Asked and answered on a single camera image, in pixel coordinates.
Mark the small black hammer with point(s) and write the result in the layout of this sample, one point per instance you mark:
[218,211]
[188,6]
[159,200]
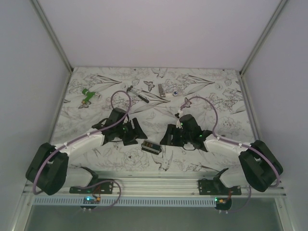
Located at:
[132,90]

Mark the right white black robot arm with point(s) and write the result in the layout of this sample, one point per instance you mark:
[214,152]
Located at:
[258,168]

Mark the green plastic connector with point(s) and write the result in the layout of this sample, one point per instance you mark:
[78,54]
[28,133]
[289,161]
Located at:
[86,101]

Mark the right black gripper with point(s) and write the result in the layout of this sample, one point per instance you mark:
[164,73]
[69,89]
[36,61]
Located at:
[171,129]

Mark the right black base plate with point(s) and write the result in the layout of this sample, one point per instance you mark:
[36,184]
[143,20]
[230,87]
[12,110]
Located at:
[207,187]

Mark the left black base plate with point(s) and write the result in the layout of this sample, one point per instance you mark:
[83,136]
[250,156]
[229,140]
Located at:
[98,186]

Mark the aluminium rail frame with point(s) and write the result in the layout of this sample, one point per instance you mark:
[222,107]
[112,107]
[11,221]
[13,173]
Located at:
[173,185]

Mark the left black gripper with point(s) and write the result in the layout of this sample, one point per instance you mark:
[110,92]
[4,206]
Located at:
[135,133]

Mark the black fuse box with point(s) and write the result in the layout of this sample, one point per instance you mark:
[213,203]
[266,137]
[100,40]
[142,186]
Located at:
[151,147]

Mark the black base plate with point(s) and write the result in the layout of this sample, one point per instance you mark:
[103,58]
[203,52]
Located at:
[207,187]
[98,186]

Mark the right small circuit board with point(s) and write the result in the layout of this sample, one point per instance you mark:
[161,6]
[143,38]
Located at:
[223,204]

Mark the left small circuit board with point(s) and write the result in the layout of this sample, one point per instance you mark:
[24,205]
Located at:
[89,200]

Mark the grey metal clip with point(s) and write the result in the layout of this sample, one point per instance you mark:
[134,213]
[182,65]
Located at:
[161,91]

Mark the white slotted cable duct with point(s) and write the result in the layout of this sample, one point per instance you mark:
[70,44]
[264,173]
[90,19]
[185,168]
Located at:
[129,201]

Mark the floral printed table mat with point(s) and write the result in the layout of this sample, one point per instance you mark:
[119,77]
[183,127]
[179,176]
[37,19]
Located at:
[212,96]

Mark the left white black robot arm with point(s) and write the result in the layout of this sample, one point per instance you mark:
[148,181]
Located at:
[49,167]

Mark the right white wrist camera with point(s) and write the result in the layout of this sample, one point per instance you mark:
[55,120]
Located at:
[178,115]

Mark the small circuit board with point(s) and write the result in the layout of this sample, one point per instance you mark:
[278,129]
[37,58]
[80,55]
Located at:
[223,204]
[89,200]

